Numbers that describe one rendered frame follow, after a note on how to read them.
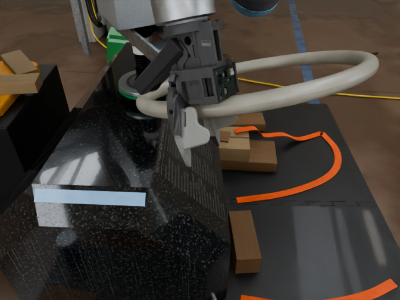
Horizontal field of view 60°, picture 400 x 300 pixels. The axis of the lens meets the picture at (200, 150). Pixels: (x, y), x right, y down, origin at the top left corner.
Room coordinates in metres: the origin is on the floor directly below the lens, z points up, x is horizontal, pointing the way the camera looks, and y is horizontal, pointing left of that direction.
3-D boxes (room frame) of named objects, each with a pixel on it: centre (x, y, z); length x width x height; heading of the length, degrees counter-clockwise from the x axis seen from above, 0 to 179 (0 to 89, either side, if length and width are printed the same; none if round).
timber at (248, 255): (1.09, -0.22, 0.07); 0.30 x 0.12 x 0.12; 4
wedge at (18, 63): (1.62, 0.90, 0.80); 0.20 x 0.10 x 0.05; 43
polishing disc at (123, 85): (1.24, 0.22, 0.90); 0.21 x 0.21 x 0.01
